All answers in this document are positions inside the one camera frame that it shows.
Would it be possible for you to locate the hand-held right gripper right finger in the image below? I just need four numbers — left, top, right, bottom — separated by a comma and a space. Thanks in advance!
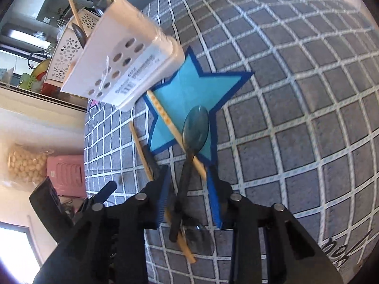
206, 166, 345, 284

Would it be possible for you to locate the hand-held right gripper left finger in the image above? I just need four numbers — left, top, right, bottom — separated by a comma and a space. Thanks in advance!
32, 145, 172, 284

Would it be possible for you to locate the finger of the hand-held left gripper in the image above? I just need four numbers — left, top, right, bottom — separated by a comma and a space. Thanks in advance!
75, 180, 118, 217

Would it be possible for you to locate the dark translucent plastic spoon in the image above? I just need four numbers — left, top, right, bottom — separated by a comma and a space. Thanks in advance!
183, 224, 214, 255
92, 0, 114, 15
168, 105, 210, 242
72, 23, 87, 49

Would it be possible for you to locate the white plastic utensil holder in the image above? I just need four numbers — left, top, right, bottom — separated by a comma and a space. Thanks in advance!
60, 0, 185, 112

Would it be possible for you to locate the pink plastic stool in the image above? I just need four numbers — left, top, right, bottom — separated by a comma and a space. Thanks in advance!
47, 155, 87, 198

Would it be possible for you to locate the bag of beige balls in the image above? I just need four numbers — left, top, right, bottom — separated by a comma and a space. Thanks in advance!
6, 143, 49, 184

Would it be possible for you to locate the cream patterned chopstick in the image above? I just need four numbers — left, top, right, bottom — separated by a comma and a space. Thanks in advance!
146, 90, 208, 181

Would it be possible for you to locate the green plastic colander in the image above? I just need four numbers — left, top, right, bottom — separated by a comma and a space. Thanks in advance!
20, 59, 51, 92

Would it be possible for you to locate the white perforated storage cart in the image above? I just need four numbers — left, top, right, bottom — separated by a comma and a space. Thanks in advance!
44, 8, 104, 88

